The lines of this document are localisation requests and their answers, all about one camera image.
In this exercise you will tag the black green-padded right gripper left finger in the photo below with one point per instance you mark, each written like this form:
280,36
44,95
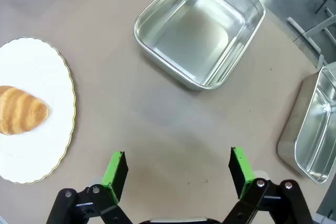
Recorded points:
115,176

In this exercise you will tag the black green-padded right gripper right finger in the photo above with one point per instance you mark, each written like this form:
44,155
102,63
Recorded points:
242,174

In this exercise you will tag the golden brown croissant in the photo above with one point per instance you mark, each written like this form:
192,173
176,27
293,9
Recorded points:
21,111

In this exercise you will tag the rectangular stainless steel container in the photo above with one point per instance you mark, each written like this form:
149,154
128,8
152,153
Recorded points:
315,129
189,32

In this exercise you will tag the white scalloped round plate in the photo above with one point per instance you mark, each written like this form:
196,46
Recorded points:
31,64

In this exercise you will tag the white table with white legs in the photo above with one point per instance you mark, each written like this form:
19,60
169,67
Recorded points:
299,30

